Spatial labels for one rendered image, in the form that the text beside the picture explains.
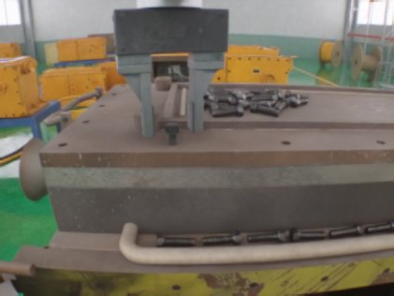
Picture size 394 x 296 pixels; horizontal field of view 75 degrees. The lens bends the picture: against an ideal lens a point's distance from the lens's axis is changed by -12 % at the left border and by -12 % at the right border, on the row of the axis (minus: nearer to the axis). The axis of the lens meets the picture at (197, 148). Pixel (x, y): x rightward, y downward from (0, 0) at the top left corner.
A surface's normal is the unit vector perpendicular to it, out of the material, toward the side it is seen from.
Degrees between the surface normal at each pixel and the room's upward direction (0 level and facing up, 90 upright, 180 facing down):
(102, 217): 90
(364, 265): 90
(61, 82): 90
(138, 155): 90
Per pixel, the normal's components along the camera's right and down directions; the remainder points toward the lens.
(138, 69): 0.28, 0.38
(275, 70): 0.04, 0.40
